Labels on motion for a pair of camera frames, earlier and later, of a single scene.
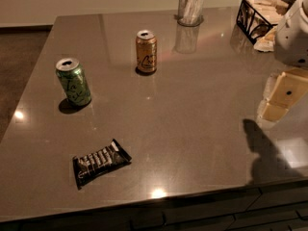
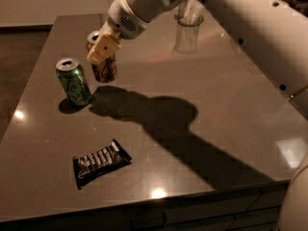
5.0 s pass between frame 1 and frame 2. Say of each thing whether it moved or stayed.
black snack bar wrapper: stayed
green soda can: stayed
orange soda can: moved
